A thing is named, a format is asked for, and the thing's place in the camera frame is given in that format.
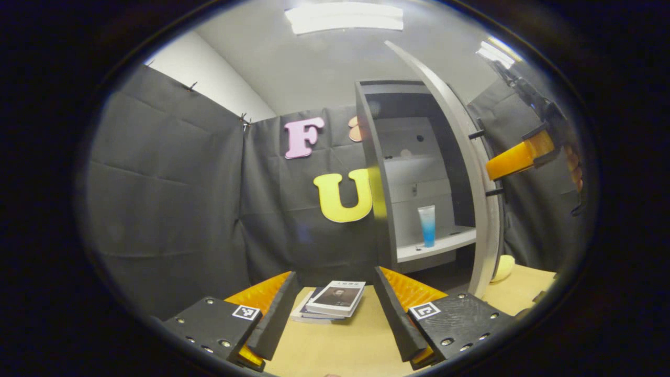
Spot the grey cabinet door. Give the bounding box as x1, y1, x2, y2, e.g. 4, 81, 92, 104
385, 40, 506, 300

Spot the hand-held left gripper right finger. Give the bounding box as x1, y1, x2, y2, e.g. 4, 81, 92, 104
373, 265, 517, 372

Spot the grey cabinet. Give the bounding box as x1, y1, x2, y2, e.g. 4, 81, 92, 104
354, 79, 478, 274

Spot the yellow round sponge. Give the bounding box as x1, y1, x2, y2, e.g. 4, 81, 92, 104
489, 254, 517, 284

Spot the blue book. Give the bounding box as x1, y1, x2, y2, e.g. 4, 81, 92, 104
290, 287, 347, 324

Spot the black backdrop cloth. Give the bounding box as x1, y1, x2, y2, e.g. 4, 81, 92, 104
84, 63, 587, 321

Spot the white book with portrait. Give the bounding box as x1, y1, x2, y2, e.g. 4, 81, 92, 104
305, 280, 366, 318

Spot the white cabinet shelf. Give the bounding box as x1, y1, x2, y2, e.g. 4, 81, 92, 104
396, 225, 477, 263

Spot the black door handle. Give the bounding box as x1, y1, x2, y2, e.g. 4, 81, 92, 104
467, 118, 506, 198

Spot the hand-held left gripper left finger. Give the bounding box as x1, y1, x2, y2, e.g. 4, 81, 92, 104
160, 270, 301, 373

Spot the large ceiling light panel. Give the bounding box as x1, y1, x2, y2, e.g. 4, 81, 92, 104
285, 2, 405, 36

